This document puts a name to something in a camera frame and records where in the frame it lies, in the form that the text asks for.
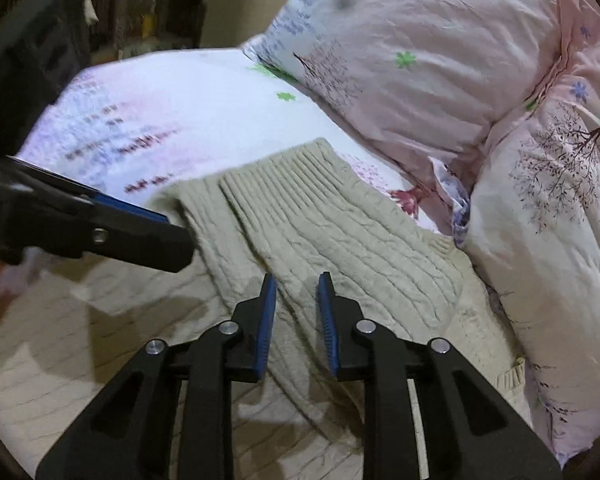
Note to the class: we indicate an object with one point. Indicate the pink floral pillow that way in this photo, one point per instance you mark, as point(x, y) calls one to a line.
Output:
point(430, 60)
point(555, 260)

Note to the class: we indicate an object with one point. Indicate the brown wooden cabinet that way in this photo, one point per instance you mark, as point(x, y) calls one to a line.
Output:
point(145, 0)

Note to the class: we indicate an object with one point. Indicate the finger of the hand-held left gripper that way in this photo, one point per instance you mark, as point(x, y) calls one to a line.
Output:
point(130, 208)
point(140, 242)

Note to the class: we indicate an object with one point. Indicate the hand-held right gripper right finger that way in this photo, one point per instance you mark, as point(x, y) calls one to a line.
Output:
point(327, 325)

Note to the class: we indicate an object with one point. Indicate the dark furniture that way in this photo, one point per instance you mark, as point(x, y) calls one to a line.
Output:
point(25, 60)

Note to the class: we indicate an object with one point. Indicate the floral bed sheet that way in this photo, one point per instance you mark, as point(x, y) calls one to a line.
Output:
point(180, 100)

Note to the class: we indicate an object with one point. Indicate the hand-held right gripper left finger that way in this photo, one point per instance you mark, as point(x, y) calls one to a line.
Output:
point(263, 325)

